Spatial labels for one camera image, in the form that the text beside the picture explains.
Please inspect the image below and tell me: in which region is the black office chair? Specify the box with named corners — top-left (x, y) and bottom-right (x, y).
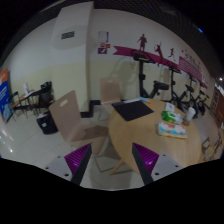
top-left (33, 80), bottom-right (55, 109)

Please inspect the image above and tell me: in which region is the green wet wipes pack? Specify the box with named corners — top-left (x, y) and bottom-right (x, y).
top-left (161, 109), bottom-right (184, 125)

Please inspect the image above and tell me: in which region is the white tissue box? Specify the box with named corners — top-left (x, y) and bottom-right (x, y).
top-left (165, 102), bottom-right (177, 113)

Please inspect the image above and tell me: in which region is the grey wall sign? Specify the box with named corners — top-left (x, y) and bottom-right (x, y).
top-left (60, 30), bottom-right (76, 40)

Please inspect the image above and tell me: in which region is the group of wooden chairs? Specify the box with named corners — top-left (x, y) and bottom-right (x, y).
top-left (201, 126), bottom-right (224, 161)

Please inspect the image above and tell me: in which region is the black mouse pad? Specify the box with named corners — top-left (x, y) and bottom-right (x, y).
top-left (111, 100), bottom-right (155, 122)

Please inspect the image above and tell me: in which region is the dark red athlete wall decal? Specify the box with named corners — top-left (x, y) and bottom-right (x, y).
top-left (167, 47), bottom-right (177, 62)
top-left (137, 33), bottom-right (148, 52)
top-left (153, 41), bottom-right (165, 64)

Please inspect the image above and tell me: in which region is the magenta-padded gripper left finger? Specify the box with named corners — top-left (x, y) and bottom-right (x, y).
top-left (43, 142), bottom-right (93, 186)

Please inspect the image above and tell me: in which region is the blue and orange tube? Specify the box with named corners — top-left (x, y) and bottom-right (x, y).
top-left (139, 96), bottom-right (153, 104)

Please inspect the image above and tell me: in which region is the blue standing banner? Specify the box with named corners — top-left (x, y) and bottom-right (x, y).
top-left (0, 68), bottom-right (14, 123)

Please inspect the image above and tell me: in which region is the beige chair with handle hole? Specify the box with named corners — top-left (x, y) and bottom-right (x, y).
top-left (48, 89), bottom-right (111, 158)

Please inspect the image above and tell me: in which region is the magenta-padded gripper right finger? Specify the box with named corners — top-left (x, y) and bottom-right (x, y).
top-left (131, 142), bottom-right (184, 185)

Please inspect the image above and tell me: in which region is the small wooden desk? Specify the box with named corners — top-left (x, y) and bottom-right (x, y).
top-left (11, 89), bottom-right (36, 119)

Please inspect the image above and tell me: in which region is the colourful patchwork towel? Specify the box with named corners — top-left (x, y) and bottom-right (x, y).
top-left (156, 121), bottom-right (188, 140)

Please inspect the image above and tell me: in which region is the white wall poster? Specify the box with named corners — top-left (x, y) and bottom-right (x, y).
top-left (97, 31), bottom-right (110, 44)

